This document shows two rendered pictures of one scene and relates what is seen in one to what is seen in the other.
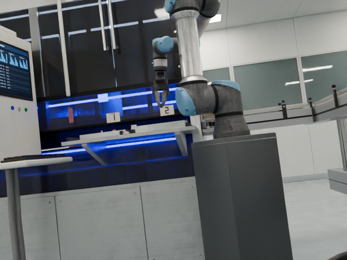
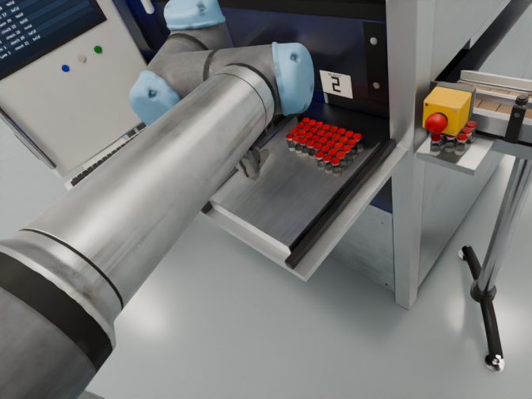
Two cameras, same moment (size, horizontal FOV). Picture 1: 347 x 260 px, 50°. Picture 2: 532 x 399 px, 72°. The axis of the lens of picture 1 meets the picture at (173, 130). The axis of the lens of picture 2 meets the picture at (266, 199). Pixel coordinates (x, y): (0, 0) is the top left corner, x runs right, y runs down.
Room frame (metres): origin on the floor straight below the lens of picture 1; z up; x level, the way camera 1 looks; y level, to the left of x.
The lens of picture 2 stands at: (1.60, -0.40, 1.51)
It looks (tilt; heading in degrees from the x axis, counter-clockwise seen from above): 46 degrees down; 53
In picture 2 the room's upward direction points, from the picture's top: 23 degrees counter-clockwise
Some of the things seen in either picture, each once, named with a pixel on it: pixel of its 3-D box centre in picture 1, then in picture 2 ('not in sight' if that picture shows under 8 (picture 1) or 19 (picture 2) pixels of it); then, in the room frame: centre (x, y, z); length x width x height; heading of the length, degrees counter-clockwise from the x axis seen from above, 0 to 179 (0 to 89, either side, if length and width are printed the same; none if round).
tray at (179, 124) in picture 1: (164, 128); (294, 176); (2.05, 0.05, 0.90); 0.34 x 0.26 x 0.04; 173
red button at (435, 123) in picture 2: not in sight; (437, 122); (2.21, -0.22, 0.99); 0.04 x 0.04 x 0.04; 84
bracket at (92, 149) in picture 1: (95, 155); not in sight; (2.13, 0.46, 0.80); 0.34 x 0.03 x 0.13; 174
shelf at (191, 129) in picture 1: (137, 137); (259, 152); (2.12, 0.21, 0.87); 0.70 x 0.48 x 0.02; 84
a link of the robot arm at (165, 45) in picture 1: (167, 45); (183, 85); (1.84, -0.02, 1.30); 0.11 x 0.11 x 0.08; 15
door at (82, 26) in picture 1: (76, 46); not in sight; (2.33, 0.56, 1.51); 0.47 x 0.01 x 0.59; 84
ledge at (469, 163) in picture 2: (213, 129); (457, 144); (2.30, -0.25, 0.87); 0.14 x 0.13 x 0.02; 174
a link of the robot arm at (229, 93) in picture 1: (224, 97); not in sight; (1.51, -0.23, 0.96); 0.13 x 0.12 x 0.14; 105
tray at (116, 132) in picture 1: (111, 136); not in sight; (2.20, 0.37, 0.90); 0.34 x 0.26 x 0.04; 174
